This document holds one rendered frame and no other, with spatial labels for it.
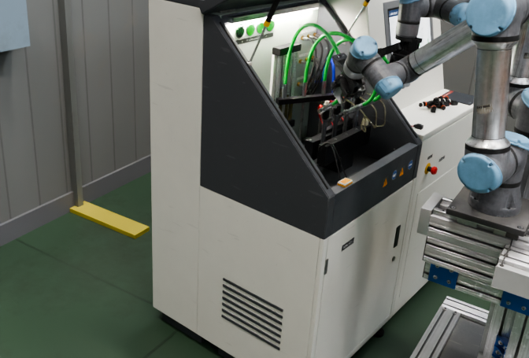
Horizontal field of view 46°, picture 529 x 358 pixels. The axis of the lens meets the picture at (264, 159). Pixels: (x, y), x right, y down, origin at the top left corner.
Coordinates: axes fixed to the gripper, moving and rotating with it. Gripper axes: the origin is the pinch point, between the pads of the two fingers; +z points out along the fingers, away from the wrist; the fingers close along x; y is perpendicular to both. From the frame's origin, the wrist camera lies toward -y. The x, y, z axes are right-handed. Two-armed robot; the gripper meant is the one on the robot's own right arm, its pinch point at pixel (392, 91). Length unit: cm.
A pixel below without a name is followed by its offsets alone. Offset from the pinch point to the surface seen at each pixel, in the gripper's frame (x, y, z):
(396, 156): 13.5, -0.7, 29.3
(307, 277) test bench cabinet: -34, -5, 63
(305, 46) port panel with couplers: 24, -54, -2
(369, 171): -6.3, -1.1, 29.3
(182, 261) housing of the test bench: -35, -67, 84
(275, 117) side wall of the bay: -34.4, -24.0, 7.7
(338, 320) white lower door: -17, 0, 89
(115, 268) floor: -20, -131, 124
